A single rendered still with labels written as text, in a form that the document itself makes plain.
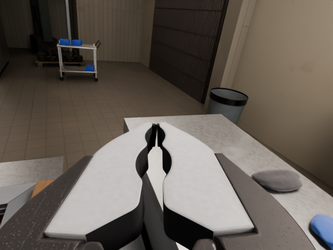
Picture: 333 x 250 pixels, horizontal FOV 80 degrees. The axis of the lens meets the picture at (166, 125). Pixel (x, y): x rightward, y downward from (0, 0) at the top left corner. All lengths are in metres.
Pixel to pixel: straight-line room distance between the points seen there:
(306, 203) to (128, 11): 7.32
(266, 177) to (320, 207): 0.18
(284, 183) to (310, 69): 2.46
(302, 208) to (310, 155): 2.46
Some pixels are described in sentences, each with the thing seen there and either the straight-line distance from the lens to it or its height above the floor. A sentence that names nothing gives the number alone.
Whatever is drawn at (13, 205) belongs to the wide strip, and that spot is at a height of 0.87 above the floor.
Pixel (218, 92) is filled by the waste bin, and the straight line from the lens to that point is 3.37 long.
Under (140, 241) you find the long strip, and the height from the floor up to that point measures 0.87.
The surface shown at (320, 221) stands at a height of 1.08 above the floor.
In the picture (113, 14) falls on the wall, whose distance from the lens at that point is 7.52.
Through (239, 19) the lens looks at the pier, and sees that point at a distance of 3.65.
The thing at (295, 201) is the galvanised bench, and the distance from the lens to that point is 0.82.
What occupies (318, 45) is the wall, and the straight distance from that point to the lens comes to 3.17.
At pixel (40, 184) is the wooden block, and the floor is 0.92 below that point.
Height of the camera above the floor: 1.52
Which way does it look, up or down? 27 degrees down
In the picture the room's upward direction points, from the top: 9 degrees clockwise
